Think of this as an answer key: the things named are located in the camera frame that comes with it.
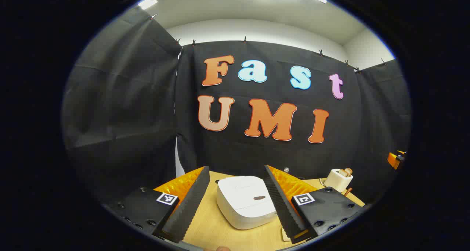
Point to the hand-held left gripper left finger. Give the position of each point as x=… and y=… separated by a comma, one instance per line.
x=191, y=207

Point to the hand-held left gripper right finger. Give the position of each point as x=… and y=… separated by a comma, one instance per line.
x=281, y=207

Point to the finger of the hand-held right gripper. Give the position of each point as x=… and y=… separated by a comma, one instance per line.
x=396, y=159

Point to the white rice cooker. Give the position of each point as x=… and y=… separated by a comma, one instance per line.
x=242, y=203

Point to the toast slice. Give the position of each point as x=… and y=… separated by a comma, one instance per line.
x=349, y=171
x=343, y=172

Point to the white toaster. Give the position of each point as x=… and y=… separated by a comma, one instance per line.
x=336, y=181

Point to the row of small cloth clips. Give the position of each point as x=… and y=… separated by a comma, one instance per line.
x=245, y=39

